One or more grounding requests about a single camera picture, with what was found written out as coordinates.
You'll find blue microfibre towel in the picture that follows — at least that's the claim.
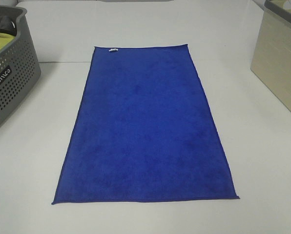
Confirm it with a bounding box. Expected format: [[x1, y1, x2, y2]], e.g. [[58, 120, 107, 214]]
[[53, 44, 237, 204]]

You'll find white towel label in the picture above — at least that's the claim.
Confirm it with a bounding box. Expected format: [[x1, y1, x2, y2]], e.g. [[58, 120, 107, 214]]
[[108, 48, 118, 52]]

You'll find grey perforated laundry basket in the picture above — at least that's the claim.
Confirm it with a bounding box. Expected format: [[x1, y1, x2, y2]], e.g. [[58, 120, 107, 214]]
[[0, 5, 41, 126]]

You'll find beige storage bin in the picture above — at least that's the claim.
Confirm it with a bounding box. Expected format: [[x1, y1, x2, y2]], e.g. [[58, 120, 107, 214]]
[[249, 0, 291, 86]]

